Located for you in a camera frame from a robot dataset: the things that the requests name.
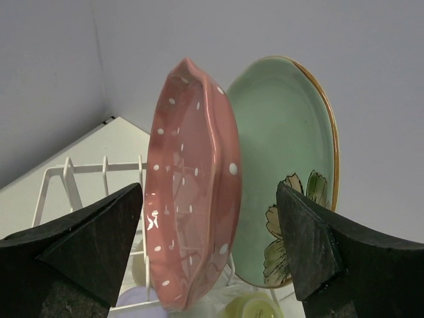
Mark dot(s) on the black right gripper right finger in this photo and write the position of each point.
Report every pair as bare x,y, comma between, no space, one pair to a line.
340,268

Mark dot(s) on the pale yellow mug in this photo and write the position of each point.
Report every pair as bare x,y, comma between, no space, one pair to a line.
251,305

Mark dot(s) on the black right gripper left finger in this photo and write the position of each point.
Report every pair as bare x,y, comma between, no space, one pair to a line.
74,265

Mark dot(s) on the mint green floral plate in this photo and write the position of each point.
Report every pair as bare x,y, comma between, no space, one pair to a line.
287,134

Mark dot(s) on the white wire dish rack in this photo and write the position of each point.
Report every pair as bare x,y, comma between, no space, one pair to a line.
66,188

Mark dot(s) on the lavender cup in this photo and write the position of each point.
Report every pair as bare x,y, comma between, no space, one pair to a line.
138,295

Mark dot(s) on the pink polka dot plate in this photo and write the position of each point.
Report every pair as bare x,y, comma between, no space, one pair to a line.
193,187

